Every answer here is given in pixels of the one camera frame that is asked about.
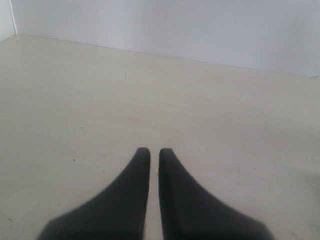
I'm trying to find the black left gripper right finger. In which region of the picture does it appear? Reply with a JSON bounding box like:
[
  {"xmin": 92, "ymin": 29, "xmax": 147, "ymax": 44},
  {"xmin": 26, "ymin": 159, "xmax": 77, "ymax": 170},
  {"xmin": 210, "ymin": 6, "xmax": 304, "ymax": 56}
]
[{"xmin": 159, "ymin": 148, "xmax": 274, "ymax": 240}]

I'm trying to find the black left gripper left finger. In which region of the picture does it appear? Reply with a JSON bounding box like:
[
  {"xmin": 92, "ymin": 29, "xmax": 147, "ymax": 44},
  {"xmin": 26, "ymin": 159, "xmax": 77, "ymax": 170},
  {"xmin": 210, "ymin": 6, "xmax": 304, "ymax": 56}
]
[{"xmin": 38, "ymin": 147, "xmax": 151, "ymax": 240}]

